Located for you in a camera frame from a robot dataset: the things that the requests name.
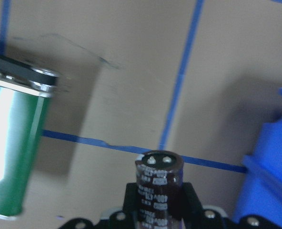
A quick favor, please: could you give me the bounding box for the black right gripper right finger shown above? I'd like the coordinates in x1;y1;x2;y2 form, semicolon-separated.
181;182;203;229

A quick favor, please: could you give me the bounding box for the dark brown capacitor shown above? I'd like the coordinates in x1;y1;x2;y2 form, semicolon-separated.
135;150;184;229

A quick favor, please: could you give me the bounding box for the blue plastic bin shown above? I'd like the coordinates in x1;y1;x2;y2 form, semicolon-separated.
232;88;282;227

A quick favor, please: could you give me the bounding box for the green conveyor belt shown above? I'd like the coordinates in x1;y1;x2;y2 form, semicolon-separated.
0;55;59;219

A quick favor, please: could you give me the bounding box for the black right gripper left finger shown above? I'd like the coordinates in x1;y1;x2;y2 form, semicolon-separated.
122;183;138;215

